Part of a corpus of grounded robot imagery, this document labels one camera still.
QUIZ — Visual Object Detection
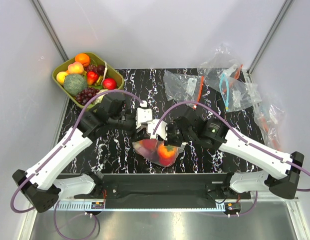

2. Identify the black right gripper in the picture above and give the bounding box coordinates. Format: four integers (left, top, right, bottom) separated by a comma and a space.
158, 122, 195, 148

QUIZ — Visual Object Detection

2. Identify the red apple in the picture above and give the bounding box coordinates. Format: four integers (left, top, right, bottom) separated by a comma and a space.
159, 156, 176, 167
102, 78, 117, 90
141, 139, 158, 151

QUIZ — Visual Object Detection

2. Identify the purple onion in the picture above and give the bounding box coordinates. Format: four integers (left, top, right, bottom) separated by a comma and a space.
138, 148, 154, 159

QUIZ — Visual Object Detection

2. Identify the dotted clear zip bag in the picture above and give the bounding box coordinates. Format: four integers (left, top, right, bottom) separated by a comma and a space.
133, 139, 186, 167

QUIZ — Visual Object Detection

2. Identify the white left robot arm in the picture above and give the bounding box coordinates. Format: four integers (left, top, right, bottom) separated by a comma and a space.
10, 89, 147, 214

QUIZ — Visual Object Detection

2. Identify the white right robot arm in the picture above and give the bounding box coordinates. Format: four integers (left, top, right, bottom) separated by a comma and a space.
165, 117, 304, 200

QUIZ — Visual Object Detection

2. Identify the red zipper clear bag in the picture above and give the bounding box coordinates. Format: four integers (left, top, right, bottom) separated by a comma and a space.
163, 70, 212, 107

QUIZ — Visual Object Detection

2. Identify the crumpled clear bag pile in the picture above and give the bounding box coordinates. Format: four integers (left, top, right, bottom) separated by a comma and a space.
197, 44, 285, 150

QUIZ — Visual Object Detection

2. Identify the blue zipper clear bag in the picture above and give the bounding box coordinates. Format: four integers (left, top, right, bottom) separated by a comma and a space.
219, 73, 262, 112

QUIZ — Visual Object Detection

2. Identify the black marbled table mat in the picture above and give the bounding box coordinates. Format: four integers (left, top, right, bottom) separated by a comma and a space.
62, 68, 264, 174

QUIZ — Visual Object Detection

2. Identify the white cauliflower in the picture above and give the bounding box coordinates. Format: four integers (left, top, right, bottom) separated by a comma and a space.
94, 89, 106, 104

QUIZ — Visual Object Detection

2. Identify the red apple in bin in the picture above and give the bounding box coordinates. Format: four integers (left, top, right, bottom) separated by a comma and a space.
102, 78, 117, 90

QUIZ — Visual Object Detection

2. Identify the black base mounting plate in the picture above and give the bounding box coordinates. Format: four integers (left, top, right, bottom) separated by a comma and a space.
73, 172, 253, 201

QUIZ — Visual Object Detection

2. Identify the dark purple grape bunch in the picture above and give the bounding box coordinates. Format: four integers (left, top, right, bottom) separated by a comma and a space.
75, 87, 99, 106

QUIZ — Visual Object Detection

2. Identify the olive yellow block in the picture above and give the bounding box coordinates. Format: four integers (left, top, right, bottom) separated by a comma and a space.
96, 76, 103, 85

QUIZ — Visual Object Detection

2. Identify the red orange fruit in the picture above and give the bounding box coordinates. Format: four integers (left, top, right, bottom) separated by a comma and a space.
86, 71, 99, 86

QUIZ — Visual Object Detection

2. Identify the dark plum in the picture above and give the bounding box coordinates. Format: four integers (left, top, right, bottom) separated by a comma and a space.
96, 64, 105, 75

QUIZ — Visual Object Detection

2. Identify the olive green plastic bin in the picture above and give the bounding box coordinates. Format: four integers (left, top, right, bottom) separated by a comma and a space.
52, 52, 124, 109

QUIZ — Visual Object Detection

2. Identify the green broccoli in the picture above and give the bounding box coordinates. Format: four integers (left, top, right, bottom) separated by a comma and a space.
63, 74, 88, 96

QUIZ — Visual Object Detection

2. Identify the pink yellow peach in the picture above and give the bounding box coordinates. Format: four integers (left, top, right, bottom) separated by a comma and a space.
67, 61, 84, 74

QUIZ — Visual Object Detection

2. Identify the orange at bin back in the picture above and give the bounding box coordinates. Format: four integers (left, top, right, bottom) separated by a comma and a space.
75, 53, 90, 67

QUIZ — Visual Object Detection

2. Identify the yellow lemon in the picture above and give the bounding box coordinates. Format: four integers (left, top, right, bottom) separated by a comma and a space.
56, 71, 69, 86

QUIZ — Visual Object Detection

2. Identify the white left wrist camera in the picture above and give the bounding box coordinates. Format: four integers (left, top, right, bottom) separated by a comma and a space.
136, 100, 153, 129

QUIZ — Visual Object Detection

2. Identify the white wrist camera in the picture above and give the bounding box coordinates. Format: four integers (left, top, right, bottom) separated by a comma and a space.
136, 100, 153, 129
147, 119, 167, 140

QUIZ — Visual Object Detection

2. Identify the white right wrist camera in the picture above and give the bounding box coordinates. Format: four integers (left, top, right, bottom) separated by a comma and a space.
147, 119, 167, 140

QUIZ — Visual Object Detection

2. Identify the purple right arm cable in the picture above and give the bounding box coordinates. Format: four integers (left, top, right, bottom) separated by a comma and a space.
154, 101, 310, 216

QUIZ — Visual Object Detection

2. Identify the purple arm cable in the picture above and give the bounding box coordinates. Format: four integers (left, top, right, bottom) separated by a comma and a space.
10, 89, 148, 238
154, 101, 310, 216

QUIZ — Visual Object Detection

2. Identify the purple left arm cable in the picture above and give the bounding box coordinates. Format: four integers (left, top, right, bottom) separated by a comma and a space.
10, 89, 148, 238

